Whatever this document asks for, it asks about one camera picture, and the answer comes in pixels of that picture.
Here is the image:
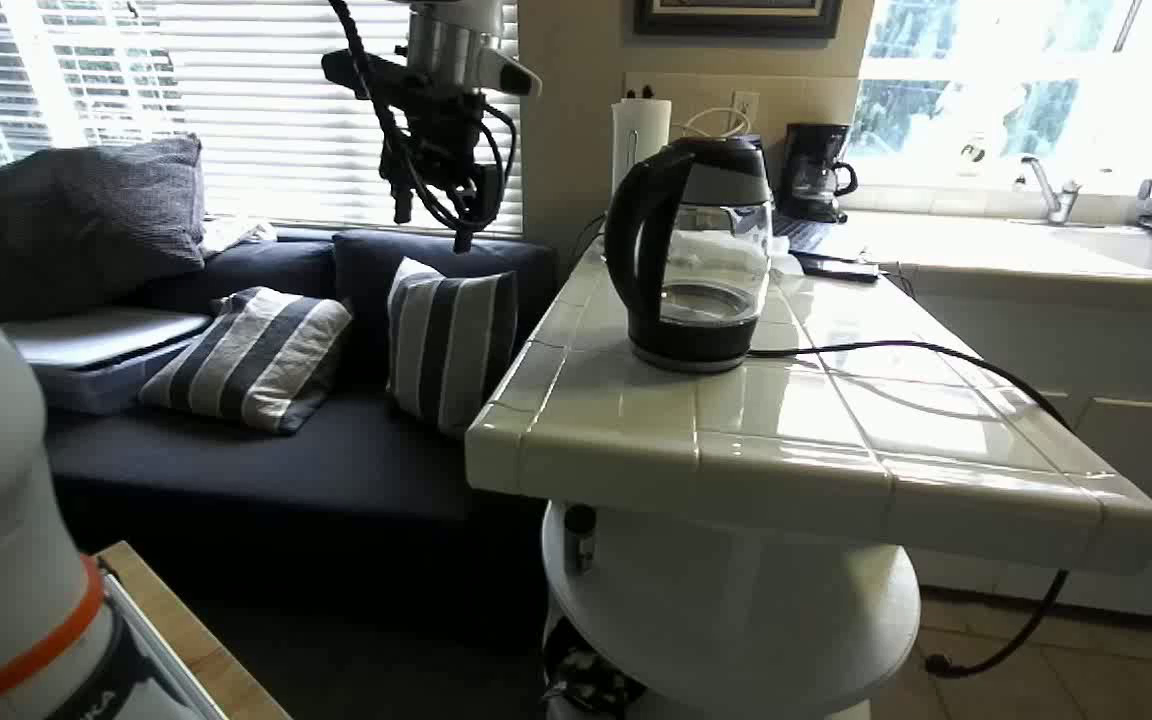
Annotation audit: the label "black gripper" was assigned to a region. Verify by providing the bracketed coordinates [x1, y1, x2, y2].
[384, 88, 515, 256]

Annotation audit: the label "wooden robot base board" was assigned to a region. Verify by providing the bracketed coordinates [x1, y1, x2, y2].
[90, 535, 295, 720]

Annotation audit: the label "black glass electric kettle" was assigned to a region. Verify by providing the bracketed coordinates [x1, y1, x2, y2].
[601, 130, 776, 374]

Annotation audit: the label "navy back cushion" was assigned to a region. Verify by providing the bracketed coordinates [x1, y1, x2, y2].
[327, 226, 558, 390]

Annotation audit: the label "upright striped pillow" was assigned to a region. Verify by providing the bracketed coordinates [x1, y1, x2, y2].
[378, 253, 523, 441]

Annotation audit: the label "white window blinds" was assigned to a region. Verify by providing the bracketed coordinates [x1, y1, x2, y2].
[0, 0, 526, 239]

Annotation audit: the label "white paper towel roll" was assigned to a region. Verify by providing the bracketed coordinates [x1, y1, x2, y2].
[607, 88, 676, 203]

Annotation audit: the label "wide striped pillow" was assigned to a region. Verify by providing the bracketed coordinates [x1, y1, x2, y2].
[132, 285, 356, 441]

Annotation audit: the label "navy blue sofa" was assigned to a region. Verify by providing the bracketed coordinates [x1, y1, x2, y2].
[12, 225, 558, 656]

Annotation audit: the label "dark grey pillow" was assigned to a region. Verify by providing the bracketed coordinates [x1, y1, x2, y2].
[0, 130, 213, 322]

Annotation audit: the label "grey laptop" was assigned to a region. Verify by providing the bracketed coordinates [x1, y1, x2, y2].
[0, 303, 216, 374]

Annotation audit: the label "dark framed picture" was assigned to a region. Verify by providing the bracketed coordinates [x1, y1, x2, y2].
[627, 0, 847, 45]

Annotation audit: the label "black coffee maker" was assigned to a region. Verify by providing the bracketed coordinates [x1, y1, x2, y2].
[781, 120, 863, 226]

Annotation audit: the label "flat black phone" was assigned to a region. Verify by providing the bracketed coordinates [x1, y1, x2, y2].
[786, 242, 885, 286]

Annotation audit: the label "chrome sink faucet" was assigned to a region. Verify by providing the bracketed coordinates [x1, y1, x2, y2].
[1016, 152, 1084, 226]

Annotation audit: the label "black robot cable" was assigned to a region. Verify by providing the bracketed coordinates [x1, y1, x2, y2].
[323, 0, 523, 239]

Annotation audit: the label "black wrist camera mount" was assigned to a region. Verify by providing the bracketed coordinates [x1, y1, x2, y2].
[319, 47, 543, 103]

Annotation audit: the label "white table pedestal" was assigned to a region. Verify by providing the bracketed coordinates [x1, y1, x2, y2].
[536, 497, 926, 720]

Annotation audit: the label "black kettle power cord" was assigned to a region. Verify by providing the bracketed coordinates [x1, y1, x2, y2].
[746, 336, 1076, 681]

